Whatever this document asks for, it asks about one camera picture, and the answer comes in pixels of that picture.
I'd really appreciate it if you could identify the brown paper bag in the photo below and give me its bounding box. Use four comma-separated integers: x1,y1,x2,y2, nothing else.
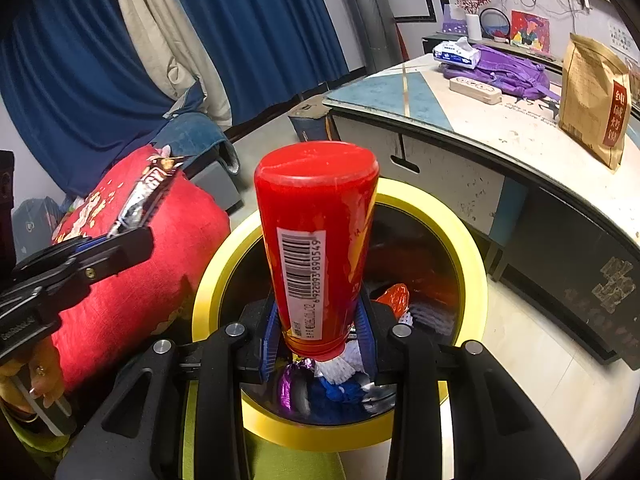
557,32,633,170

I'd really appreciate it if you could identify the white power strip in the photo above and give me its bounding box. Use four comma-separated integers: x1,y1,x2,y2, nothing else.
448,76,503,106

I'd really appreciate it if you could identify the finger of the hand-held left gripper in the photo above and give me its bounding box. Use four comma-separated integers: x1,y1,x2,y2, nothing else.
12,237,96,281
45,227,154,301

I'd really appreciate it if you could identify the white foam fruit net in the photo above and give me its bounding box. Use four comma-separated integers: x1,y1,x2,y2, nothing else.
314,342,371,386
400,307,453,336

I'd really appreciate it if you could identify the colourful painting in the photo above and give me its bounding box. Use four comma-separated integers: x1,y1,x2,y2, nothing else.
510,9,551,55

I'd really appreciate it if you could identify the red floral blanket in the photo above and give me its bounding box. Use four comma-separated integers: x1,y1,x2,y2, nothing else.
50,145,233,396

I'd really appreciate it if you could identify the marble top coffee table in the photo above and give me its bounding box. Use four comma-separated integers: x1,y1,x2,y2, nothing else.
322,52,640,366

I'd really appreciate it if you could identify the beige curtain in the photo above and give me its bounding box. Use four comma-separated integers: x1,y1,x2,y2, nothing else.
102,0,233,131

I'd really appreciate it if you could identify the white paper notice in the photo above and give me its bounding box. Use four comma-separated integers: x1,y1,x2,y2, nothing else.
607,17,640,53

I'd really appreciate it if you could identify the blue plastic bag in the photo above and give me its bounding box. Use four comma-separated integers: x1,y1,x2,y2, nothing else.
307,377,368,403

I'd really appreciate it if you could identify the round black frame ornament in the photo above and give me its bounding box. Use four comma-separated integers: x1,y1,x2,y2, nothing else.
479,7,511,43

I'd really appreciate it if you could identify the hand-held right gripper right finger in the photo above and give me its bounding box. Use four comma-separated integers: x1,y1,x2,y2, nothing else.
356,294,593,480

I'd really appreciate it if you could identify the person's left hand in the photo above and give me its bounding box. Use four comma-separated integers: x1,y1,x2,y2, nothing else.
0,345,68,426

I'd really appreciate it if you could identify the shiny purple snack wrapper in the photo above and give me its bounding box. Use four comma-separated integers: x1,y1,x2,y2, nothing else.
277,360,313,413

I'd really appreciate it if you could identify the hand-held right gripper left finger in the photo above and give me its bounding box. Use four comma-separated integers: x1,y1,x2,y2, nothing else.
54,300,281,480

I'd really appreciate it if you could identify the cardboard box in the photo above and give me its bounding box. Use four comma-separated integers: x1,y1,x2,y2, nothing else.
287,94,346,143

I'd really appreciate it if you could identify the yellow trash bin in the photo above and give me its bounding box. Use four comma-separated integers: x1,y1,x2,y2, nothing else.
191,177,488,453

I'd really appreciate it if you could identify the white tissue pack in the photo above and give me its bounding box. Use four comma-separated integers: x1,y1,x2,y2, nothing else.
432,36,482,71

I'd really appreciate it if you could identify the silver tower air conditioner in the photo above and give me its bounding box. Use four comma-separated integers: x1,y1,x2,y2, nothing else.
347,0,411,73

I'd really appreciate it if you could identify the purple tissue box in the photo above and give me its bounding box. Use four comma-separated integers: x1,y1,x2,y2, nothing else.
441,4,468,36

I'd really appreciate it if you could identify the dark purple snack wrapper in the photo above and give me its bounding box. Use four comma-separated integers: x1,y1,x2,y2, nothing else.
107,145,188,238

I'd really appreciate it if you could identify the blue curtain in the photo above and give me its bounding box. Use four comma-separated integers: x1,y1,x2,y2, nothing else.
162,0,351,126
0,0,176,196

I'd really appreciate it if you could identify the purple cloth on table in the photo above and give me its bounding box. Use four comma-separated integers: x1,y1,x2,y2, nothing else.
442,44,563,101

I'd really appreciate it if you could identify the red plastic bag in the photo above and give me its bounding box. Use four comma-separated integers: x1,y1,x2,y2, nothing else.
375,283,412,318

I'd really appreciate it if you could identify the red rectangular snack packet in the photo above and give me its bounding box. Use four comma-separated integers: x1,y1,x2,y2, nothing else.
254,142,380,362

